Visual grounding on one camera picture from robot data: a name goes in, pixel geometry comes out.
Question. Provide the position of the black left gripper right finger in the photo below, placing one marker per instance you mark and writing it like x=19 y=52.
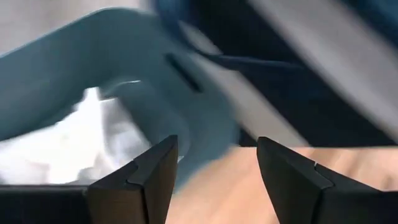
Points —
x=304 y=196

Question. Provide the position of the white cloth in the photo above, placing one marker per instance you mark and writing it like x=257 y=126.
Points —
x=77 y=149

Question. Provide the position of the teal plastic bin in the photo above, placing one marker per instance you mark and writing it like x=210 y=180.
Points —
x=62 y=62

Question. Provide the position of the navy white striped fabric basket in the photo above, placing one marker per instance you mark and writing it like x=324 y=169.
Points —
x=311 y=102

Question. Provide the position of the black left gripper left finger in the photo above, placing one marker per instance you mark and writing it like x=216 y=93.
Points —
x=143 y=193

